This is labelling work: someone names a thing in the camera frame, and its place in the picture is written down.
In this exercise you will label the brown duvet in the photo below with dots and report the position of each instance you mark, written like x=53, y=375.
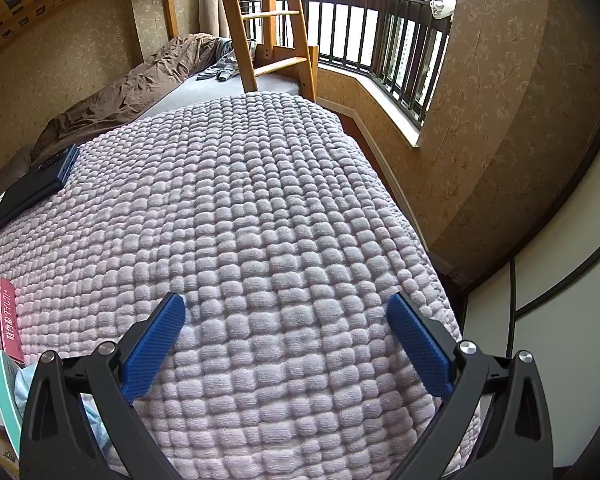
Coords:
x=130, y=90

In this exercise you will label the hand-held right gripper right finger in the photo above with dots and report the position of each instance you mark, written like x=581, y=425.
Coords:
x=420, y=347

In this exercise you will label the pink waffle blanket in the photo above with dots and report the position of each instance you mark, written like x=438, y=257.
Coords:
x=280, y=210

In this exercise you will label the blue face mask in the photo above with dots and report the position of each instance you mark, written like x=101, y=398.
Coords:
x=92, y=425

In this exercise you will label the wooden bunk bed frame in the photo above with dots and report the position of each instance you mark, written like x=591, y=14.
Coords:
x=170, y=10

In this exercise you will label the pink cardboard box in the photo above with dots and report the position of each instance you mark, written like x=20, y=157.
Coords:
x=2, y=320

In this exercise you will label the wooden bunk ladder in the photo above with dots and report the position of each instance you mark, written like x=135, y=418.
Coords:
x=240, y=45

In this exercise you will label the grey bed sheet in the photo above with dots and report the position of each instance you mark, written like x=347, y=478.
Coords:
x=215, y=92

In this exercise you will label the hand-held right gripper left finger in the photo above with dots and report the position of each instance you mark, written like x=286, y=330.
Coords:
x=152, y=347

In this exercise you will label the white cloth on railing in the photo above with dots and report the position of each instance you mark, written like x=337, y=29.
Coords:
x=441, y=9

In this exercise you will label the white sliding door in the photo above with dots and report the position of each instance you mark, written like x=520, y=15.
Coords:
x=570, y=310

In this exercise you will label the grey garment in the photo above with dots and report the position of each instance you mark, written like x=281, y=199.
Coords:
x=225, y=65

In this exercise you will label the dark window railing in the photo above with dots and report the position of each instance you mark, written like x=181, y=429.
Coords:
x=370, y=2

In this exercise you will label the teal white box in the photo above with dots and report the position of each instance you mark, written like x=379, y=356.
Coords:
x=5, y=390

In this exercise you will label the beige curtain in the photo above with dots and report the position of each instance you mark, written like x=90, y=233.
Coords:
x=215, y=5

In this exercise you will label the dark blue flat box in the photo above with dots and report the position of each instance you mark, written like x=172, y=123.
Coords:
x=30, y=190

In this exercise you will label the grey pillow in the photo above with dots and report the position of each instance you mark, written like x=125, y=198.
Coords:
x=12, y=170

